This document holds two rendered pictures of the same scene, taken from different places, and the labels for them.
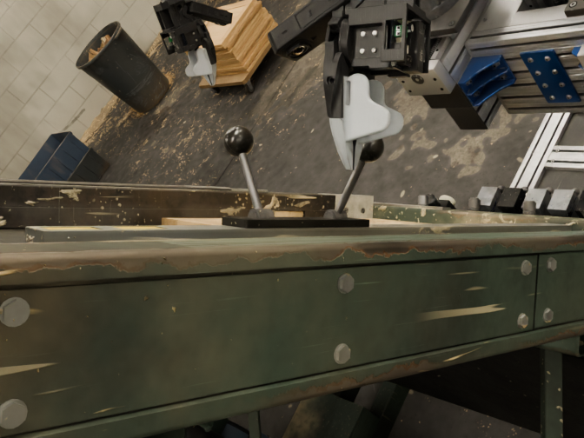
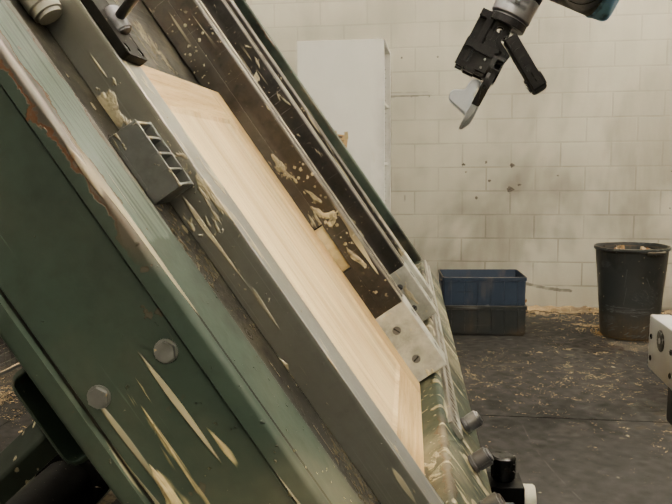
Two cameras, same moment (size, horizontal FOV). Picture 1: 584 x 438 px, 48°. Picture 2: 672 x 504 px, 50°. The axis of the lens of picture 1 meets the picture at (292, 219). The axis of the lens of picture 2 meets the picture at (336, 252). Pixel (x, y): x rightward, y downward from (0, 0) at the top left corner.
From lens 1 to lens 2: 86 cm
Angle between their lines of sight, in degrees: 38
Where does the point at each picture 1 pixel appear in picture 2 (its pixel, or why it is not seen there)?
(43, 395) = not seen: outside the picture
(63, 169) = (486, 295)
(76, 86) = (587, 269)
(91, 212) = (174, 18)
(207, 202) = (268, 132)
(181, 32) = (472, 45)
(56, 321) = not seen: outside the picture
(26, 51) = (581, 206)
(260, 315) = not seen: outside the picture
